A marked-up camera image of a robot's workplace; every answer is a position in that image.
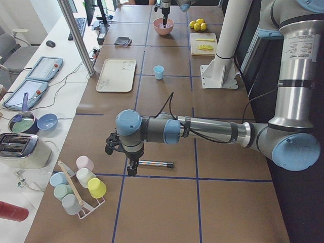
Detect grey cup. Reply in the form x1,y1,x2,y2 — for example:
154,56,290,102
62,194,82,215

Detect teach pendant tablet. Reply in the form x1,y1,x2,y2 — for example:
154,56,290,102
3,79,49,110
26,56,63,82

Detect yellow lemon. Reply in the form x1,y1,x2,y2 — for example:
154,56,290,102
200,22,208,31
189,21,196,28
193,23,201,31
195,18,205,24

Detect steel muddler black tip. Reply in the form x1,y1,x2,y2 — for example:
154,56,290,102
139,160,174,169

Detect blue saucepan with lid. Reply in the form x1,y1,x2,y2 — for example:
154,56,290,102
8,92,39,134

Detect black computer mouse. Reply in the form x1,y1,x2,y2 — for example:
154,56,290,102
46,40,56,48

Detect black monitor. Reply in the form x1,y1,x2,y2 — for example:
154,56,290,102
83,0,110,27

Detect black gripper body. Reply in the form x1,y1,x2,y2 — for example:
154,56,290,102
160,0,171,16
125,148,144,167

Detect yellow cup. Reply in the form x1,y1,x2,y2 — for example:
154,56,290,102
88,178,107,198

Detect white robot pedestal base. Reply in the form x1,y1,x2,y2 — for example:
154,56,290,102
200,0,252,89

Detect red bottle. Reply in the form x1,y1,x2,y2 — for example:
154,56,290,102
1,201,29,222

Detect light blue plastic cup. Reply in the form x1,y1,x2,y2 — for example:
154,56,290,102
153,65,164,80

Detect white cup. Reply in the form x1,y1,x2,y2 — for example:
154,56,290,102
76,168,97,188

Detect grey folded cloth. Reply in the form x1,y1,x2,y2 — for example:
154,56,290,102
114,36,132,46

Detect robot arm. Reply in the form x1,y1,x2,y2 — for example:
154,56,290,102
105,1,323,176
154,0,199,28

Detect aluminium frame post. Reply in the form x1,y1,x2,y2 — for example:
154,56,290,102
58,0,95,77

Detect pink cup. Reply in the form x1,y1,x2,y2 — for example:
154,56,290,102
76,155,94,171

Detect black keyboard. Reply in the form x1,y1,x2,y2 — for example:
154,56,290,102
67,17,87,41

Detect pink bowl of ice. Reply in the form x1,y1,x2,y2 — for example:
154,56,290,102
153,18,174,36

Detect grey office chair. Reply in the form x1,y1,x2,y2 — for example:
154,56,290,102
1,28,37,88

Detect lemon slices row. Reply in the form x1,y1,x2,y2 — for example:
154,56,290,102
197,45,214,50

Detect bamboo cutting board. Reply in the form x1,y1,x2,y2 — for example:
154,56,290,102
190,33,218,56

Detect green cup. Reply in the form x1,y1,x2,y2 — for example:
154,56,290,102
53,184,74,201

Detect blue bowl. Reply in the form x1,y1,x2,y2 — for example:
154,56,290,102
37,113,58,130

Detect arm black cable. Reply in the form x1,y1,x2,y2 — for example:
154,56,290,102
154,87,279,144

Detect cream bear serving tray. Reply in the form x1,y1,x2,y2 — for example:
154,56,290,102
96,58,136,93

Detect yellow plastic knife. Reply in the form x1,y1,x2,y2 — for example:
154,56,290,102
195,38,215,42

